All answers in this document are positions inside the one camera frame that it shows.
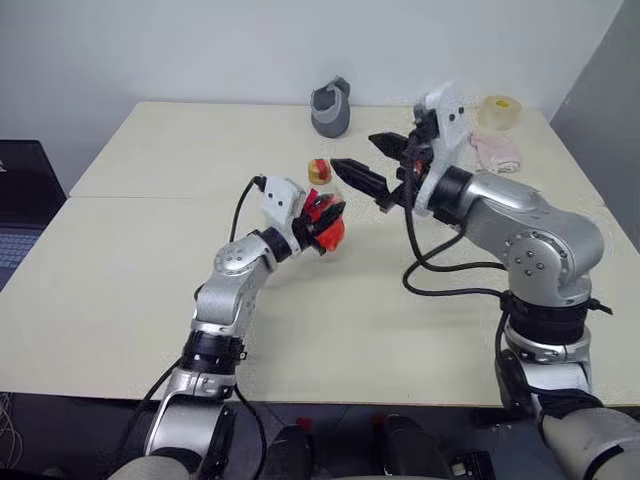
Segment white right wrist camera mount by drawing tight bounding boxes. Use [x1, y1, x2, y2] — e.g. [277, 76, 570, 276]
[412, 80, 474, 219]

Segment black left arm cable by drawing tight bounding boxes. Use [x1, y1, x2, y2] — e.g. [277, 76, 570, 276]
[228, 174, 267, 244]

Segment yellow bottle cap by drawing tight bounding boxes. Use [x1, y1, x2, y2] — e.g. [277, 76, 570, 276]
[306, 158, 335, 185]

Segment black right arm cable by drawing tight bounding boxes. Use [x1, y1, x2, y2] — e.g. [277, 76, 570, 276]
[399, 134, 512, 361]

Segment clear tape roll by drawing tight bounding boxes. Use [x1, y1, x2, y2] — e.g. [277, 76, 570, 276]
[480, 94, 523, 132]

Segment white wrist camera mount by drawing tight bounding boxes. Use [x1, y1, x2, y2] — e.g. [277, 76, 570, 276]
[412, 80, 474, 219]
[262, 175, 307, 237]

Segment thin white cables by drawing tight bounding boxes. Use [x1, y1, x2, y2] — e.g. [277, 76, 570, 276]
[0, 392, 25, 469]

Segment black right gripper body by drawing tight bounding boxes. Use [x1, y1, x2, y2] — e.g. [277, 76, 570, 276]
[397, 107, 442, 208]

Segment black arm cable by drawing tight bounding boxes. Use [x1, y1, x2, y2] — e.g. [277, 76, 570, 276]
[228, 174, 267, 244]
[399, 134, 512, 361]

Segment dark rounded shape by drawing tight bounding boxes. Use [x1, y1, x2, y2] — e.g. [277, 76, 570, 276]
[267, 423, 317, 480]
[377, 413, 451, 480]

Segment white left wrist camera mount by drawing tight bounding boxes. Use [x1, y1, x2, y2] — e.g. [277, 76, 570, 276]
[262, 175, 307, 237]

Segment clear bottle with red drink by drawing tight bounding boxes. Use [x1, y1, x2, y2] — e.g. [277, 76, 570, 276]
[305, 158, 348, 262]

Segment pink folded cloth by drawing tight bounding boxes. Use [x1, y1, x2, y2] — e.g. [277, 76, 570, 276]
[467, 130, 523, 175]

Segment black laptop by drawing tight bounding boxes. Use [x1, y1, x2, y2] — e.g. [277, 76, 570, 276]
[0, 139, 69, 291]

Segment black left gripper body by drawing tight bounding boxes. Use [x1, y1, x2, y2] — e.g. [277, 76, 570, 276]
[292, 212, 331, 256]

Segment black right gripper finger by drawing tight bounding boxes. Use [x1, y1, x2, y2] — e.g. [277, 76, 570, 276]
[368, 132, 416, 163]
[332, 158, 402, 212]

